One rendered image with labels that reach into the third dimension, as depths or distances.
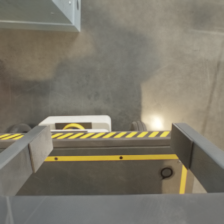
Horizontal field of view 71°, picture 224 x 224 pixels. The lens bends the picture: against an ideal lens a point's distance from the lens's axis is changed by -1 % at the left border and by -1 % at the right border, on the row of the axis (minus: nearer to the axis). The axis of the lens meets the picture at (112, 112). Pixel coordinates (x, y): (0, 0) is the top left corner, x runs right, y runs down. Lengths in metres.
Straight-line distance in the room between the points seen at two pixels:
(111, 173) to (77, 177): 0.09
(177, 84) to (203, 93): 0.12
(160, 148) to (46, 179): 0.30
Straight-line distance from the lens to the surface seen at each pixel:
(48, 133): 0.17
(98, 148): 0.40
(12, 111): 0.82
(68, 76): 0.69
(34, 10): 0.52
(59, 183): 0.47
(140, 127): 0.59
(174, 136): 0.16
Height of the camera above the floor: 0.67
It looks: 75 degrees down
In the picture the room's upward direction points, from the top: 179 degrees counter-clockwise
